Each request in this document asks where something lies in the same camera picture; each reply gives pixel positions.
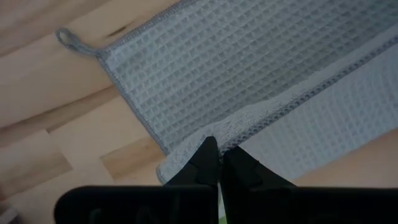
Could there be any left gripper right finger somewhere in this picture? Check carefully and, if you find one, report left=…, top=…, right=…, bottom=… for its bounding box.
left=220, top=146, right=398, bottom=224

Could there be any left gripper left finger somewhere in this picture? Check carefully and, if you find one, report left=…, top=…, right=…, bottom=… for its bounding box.
left=53, top=135, right=220, bottom=224

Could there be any grey waffle microfiber towel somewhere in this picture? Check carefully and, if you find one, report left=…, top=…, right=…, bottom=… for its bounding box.
left=55, top=0, right=398, bottom=187

